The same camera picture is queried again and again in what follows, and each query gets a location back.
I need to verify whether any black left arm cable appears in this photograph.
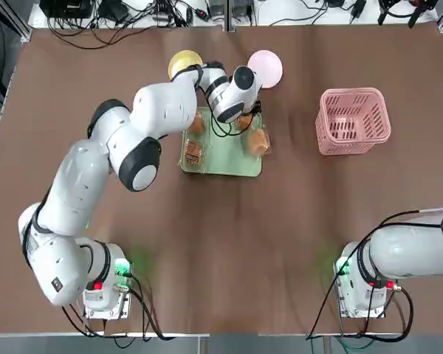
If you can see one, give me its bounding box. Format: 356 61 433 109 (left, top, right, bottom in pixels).
20 62 262 340

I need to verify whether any green network cable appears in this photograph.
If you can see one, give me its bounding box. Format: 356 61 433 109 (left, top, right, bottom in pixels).
309 333 377 350

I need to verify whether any black equipment box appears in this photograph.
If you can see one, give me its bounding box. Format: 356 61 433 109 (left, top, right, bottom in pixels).
40 0 95 18

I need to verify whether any small pink slotted basket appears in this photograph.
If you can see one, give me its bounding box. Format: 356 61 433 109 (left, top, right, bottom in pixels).
315 87 391 156

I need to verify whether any green rectangular tray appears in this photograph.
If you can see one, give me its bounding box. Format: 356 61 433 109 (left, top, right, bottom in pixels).
180 106 263 179

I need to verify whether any black desk cable bundle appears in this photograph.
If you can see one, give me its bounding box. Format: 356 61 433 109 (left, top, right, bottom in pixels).
258 0 435 27
46 0 211 51

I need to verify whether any bread pack clear wrapper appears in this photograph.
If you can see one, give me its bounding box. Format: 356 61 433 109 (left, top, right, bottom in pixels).
246 125 273 159
178 139 210 174
189 110 206 136
236 114 254 134

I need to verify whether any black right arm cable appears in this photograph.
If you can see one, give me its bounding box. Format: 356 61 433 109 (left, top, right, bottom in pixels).
304 208 443 340

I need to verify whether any aluminium camera post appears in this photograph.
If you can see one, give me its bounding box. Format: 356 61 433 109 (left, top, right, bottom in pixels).
224 0 236 33

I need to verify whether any white round plate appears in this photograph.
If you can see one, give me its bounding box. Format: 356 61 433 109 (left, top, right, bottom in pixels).
247 49 284 89

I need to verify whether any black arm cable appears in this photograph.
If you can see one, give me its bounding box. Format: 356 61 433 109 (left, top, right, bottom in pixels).
20 62 262 340
304 208 443 340

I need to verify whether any black monitor stand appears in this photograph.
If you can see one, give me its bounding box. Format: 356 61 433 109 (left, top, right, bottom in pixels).
97 0 131 21

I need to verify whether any yellow round plate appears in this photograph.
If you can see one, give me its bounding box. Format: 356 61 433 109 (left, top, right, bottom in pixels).
168 49 204 84

